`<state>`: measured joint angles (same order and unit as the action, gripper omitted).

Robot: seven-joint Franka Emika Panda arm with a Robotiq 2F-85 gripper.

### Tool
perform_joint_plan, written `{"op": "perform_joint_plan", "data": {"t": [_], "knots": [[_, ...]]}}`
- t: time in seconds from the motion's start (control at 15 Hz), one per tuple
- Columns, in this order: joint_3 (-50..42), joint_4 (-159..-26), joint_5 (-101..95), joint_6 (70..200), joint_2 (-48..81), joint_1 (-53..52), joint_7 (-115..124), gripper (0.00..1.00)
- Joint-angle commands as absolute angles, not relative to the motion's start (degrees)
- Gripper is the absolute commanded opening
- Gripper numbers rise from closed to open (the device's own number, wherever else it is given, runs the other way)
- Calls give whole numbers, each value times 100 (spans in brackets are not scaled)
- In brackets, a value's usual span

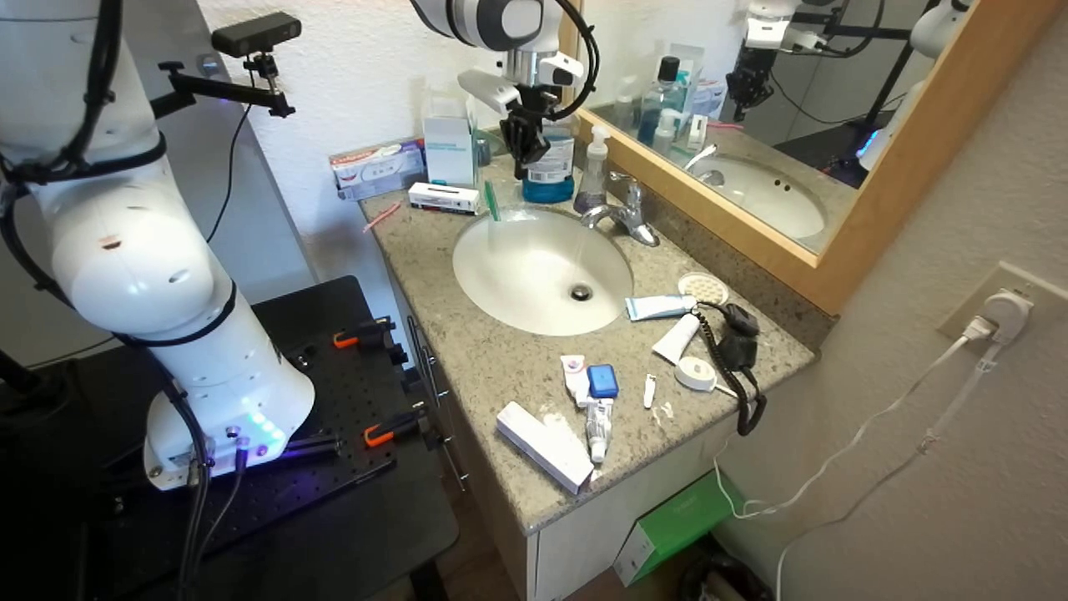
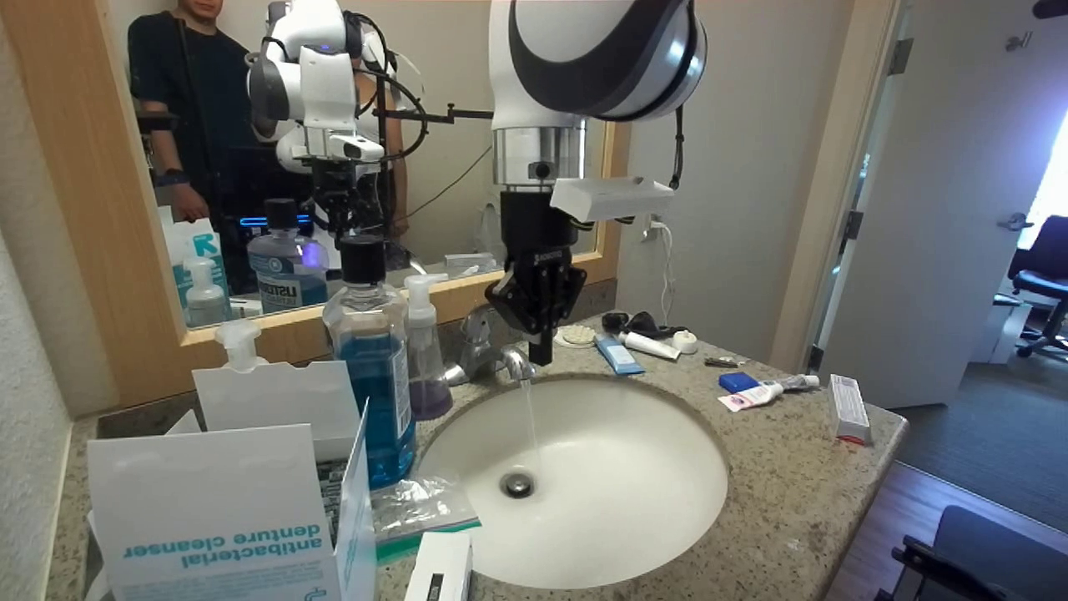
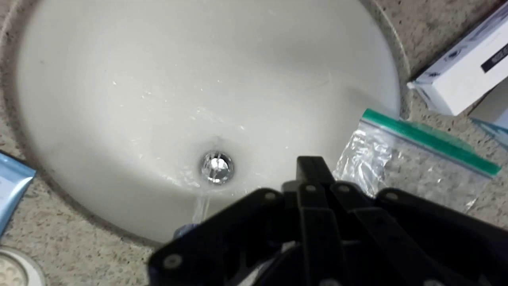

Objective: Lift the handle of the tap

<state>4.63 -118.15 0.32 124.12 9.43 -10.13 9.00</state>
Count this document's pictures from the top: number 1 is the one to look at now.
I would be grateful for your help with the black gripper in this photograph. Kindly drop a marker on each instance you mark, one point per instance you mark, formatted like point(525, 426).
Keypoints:
point(531, 111)

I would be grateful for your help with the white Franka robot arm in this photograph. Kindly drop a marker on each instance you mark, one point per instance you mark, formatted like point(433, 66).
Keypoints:
point(168, 278)

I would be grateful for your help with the chrome tap spout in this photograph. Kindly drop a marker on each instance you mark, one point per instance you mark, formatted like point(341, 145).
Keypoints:
point(620, 223)

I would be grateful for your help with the blue mouthwash bottle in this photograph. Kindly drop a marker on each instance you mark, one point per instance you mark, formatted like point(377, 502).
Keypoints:
point(553, 179)

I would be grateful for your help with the green toothbrush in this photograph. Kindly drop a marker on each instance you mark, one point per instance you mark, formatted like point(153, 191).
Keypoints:
point(489, 198)

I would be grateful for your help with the small white pump bottle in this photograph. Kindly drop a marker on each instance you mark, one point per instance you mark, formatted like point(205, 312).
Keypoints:
point(594, 168)

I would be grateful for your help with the small white red box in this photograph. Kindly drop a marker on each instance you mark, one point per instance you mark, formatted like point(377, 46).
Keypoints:
point(440, 198)

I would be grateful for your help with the white oval sink basin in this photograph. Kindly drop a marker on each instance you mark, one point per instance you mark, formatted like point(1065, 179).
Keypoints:
point(536, 273)

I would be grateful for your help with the toothpaste carton box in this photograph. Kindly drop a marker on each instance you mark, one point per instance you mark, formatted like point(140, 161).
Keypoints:
point(375, 168)

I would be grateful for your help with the pink toothbrush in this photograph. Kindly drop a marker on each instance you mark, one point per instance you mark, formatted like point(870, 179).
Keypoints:
point(382, 214)

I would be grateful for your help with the white squeeze tube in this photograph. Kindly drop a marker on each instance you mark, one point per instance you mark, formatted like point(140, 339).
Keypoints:
point(659, 308)

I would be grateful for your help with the round beige soap dish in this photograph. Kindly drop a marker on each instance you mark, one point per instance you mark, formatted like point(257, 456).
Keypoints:
point(701, 288)

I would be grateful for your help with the small white red tube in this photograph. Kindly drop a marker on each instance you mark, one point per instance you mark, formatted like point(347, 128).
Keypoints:
point(573, 375)

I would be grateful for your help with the white flat tube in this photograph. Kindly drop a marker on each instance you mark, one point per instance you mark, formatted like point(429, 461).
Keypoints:
point(675, 339)

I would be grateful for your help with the orange black clamp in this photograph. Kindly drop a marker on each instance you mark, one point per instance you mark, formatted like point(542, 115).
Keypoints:
point(393, 427)
point(365, 339)

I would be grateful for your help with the round white floss case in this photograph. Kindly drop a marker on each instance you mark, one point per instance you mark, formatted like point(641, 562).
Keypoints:
point(697, 375)

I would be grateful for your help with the white toothpaste tube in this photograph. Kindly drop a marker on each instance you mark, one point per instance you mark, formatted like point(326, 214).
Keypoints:
point(600, 427)

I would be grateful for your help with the long white box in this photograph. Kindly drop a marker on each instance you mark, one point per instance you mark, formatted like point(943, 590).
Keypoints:
point(542, 446)

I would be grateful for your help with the wooden framed mirror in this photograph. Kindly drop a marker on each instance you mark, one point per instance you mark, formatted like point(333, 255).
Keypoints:
point(889, 206)

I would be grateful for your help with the white vanity cabinet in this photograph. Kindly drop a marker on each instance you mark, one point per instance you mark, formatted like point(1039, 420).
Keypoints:
point(580, 535)

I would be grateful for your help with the green cardboard box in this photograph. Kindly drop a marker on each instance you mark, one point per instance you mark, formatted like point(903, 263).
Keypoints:
point(679, 522)

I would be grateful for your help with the black robot table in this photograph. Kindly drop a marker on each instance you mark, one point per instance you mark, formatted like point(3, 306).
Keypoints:
point(334, 522)

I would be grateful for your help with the white plug adapter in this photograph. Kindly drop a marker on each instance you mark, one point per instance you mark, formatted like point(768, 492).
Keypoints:
point(1007, 312)

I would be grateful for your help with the black camera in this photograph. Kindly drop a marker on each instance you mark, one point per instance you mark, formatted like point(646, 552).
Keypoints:
point(255, 32)

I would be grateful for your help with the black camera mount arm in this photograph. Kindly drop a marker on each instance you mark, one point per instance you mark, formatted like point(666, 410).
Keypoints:
point(228, 90)

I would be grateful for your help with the beige wall outlet plate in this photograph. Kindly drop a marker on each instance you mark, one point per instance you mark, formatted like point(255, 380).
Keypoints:
point(1020, 293)

